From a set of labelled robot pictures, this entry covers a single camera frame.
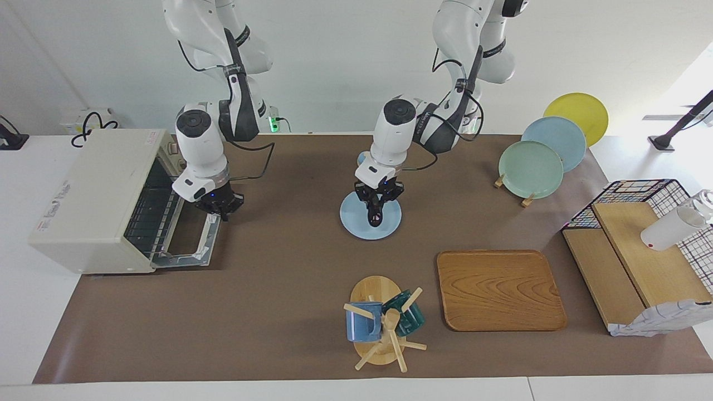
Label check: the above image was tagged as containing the blue mug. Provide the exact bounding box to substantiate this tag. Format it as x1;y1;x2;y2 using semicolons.
345;301;384;343

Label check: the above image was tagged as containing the wooden plate rack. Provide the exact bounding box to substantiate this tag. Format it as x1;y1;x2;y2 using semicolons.
494;174;536;208

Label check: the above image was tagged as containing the black wire basket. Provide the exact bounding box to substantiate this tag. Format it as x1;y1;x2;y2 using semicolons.
561;178;713;296

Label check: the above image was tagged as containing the white cup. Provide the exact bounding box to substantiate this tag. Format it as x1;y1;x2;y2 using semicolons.
640;189;713;252

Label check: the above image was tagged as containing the yellow plate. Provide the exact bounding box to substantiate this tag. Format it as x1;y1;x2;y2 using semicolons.
543;92;609;147

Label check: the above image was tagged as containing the light blue racked plate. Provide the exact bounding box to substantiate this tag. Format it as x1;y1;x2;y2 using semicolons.
521;116;587;173

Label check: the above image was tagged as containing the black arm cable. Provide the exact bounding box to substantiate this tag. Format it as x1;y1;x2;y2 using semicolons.
401;47;485;171
177;28;276;182

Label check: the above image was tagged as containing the beige toaster oven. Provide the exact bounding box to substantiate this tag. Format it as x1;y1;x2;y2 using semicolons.
29;129;222;275

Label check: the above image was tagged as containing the toaster oven glass door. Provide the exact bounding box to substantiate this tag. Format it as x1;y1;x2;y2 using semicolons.
149;209;222;269

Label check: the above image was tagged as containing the wooden step shelf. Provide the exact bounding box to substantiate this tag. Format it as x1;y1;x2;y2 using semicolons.
561;202;713;335

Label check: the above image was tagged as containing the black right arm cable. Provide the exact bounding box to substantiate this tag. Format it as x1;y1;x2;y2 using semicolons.
177;28;276;182

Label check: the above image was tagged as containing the dark purple eggplant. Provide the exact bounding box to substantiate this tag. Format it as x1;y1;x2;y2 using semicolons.
368;196;386;228

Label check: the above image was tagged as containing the wooden wire shelf rack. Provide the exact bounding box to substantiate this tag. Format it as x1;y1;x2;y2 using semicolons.
563;179;713;338

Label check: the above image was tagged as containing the black stand base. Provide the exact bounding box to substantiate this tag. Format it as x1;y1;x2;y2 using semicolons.
0;115;30;151

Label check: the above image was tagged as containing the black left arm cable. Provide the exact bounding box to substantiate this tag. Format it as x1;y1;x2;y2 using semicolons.
401;47;485;171

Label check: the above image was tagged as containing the black angled camera stand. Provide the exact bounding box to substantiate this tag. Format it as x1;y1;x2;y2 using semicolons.
648;89;713;152

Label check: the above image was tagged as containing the black looped power cable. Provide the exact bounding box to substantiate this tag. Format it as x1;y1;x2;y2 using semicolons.
71;111;119;148

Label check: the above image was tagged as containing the wooden mug tree stand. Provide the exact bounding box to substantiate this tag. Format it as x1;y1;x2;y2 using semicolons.
343;275;428;373

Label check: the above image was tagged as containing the pale green plate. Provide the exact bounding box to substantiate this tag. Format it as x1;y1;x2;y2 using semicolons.
498;140;564;199

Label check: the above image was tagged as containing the dark green mug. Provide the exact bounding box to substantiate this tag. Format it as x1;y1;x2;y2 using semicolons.
382;290;426;336

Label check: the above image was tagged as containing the wooden serving tray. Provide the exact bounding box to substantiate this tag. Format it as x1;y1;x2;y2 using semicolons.
436;250;568;332

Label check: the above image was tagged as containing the white power strip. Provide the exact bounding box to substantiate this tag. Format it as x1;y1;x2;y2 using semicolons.
60;107;116;135

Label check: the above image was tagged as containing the brown table mat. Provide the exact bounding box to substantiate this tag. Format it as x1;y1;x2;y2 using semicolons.
32;134;713;385

